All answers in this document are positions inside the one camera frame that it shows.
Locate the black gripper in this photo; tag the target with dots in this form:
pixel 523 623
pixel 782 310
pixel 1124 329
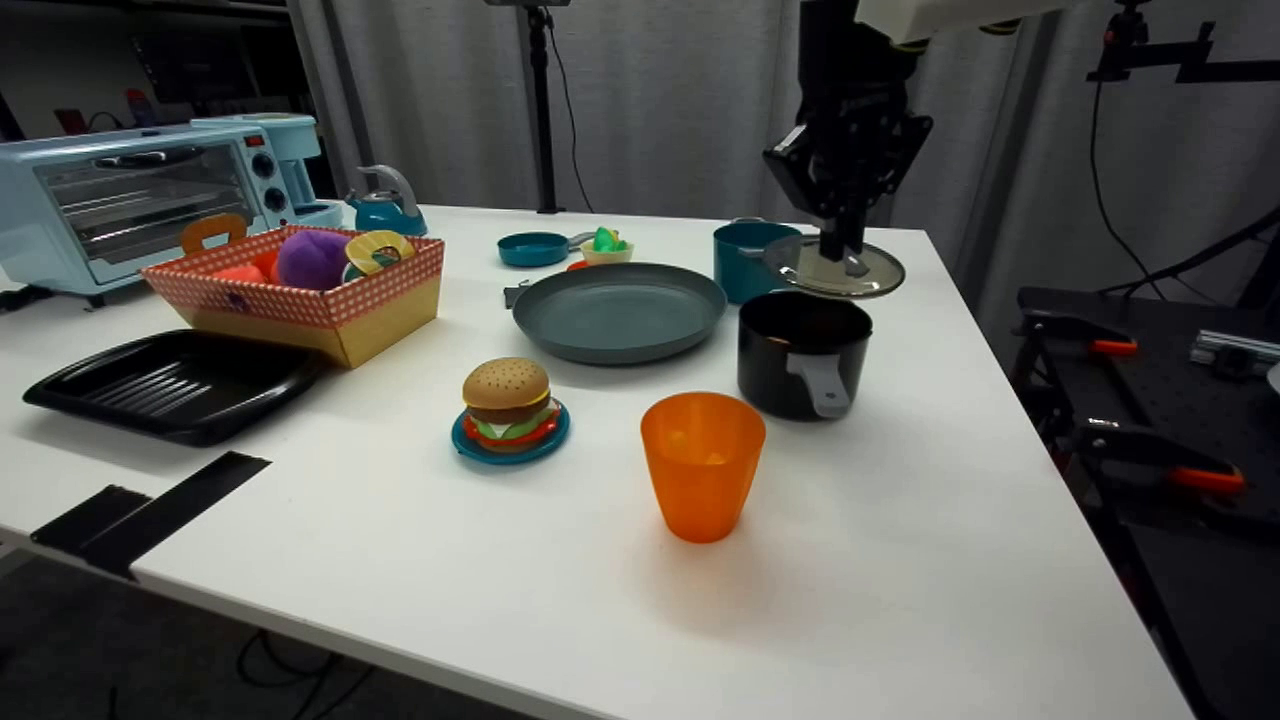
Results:
pixel 855 66

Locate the small teal plate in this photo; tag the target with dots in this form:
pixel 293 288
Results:
pixel 553 446

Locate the toy burger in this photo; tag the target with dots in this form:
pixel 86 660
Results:
pixel 507 395

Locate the orange plastic cup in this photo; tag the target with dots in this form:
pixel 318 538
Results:
pixel 700 465

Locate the small red plate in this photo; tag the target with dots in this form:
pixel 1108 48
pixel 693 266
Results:
pixel 583 266

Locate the black tape strip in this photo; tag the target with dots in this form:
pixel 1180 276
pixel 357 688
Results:
pixel 160 507

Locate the purple toy vegetable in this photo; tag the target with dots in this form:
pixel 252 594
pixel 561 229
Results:
pixel 309 258

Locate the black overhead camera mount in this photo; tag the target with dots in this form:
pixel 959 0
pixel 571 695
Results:
pixel 1163 59

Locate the black tripod pole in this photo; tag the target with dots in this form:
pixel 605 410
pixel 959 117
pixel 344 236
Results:
pixel 540 105

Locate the red toy food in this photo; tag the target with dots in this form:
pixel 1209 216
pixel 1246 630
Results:
pixel 246 274

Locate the green and yellow toy food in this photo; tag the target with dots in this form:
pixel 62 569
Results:
pixel 605 245

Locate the red and yellow cardboard basket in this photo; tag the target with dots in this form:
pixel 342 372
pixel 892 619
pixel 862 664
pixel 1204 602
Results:
pixel 293 320

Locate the dark shelving unit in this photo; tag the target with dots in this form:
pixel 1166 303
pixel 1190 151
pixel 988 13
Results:
pixel 200 55

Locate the black side table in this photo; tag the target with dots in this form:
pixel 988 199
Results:
pixel 1200 602

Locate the teal toy kettle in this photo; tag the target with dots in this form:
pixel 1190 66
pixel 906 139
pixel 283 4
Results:
pixel 391 212

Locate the small blue frying pan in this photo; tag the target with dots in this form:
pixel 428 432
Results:
pixel 535 250

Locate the light blue toaster oven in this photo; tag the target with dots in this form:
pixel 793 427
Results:
pixel 65 227

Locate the black baking tray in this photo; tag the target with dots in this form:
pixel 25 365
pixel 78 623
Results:
pixel 172 385

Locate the teal cup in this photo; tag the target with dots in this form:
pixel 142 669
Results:
pixel 745 274

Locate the grey device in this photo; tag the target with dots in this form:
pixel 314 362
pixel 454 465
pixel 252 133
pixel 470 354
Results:
pixel 1234 354

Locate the large grey frying pan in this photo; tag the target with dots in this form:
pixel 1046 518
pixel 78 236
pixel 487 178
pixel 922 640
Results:
pixel 613 315

